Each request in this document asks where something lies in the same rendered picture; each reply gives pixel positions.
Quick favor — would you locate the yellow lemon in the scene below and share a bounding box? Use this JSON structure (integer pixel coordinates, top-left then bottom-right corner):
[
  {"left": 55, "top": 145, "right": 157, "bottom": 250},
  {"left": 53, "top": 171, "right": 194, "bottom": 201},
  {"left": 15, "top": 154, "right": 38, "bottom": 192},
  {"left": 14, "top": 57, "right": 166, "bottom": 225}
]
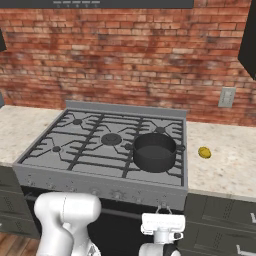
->
[{"left": 197, "top": 146, "right": 213, "bottom": 160}]

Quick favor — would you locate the black wall cupboard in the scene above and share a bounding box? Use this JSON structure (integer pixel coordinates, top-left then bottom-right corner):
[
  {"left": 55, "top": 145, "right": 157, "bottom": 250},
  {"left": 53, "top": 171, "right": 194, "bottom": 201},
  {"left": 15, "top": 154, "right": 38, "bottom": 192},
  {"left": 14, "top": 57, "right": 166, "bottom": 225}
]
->
[
  {"left": 0, "top": 27, "right": 8, "bottom": 53},
  {"left": 237, "top": 0, "right": 256, "bottom": 81}
]

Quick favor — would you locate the dark range hood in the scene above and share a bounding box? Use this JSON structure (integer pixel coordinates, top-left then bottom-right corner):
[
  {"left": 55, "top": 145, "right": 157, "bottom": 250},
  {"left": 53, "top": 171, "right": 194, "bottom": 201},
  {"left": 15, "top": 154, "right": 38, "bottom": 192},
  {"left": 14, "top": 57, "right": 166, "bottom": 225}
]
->
[{"left": 52, "top": 0, "right": 195, "bottom": 10}]

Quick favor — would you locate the grey wall socket plate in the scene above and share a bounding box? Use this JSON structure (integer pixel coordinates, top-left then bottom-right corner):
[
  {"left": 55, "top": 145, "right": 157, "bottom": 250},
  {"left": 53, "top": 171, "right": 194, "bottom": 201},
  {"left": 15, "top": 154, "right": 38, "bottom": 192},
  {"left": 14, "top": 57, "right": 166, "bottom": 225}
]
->
[{"left": 217, "top": 86, "right": 237, "bottom": 109}]

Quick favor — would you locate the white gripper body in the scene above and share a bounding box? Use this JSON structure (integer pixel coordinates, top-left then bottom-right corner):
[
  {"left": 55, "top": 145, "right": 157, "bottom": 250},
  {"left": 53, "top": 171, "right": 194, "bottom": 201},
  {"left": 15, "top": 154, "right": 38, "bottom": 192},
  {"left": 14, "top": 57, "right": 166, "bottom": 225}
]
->
[{"left": 140, "top": 213, "right": 187, "bottom": 236}]

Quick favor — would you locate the grey oven door handle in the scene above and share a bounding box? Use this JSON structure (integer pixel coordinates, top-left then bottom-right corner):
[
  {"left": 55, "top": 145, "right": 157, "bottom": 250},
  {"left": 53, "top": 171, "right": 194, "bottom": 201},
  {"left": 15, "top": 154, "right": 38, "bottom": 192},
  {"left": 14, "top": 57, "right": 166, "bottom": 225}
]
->
[{"left": 23, "top": 193, "right": 144, "bottom": 222}]

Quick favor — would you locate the dark grey drawer front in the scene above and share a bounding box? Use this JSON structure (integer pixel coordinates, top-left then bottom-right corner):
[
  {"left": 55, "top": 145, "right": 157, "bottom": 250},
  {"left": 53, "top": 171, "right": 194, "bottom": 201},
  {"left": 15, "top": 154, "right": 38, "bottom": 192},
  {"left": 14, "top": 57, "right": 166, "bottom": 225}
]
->
[
  {"left": 178, "top": 222, "right": 256, "bottom": 256},
  {"left": 0, "top": 189, "right": 41, "bottom": 240},
  {"left": 0, "top": 165, "right": 25, "bottom": 194},
  {"left": 183, "top": 193, "right": 256, "bottom": 231}
]

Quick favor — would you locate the grey gas stove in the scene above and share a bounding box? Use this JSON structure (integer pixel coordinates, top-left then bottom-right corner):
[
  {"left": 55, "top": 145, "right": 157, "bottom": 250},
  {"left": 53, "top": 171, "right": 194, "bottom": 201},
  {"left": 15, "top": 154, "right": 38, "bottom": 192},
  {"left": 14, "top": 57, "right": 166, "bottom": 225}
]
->
[{"left": 12, "top": 99, "right": 190, "bottom": 212}]

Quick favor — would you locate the black oven door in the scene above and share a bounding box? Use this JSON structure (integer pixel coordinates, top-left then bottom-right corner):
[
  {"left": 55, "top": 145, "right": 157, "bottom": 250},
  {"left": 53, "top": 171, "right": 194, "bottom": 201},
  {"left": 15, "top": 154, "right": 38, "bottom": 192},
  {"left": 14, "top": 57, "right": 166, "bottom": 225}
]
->
[{"left": 20, "top": 185, "right": 185, "bottom": 256}]

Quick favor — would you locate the black cooking pot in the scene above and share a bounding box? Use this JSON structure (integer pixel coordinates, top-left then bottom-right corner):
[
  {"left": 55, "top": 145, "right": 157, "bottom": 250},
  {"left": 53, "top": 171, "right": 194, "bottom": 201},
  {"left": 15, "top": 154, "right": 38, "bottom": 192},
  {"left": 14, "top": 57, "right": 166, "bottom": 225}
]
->
[{"left": 124, "top": 132, "right": 186, "bottom": 174}]

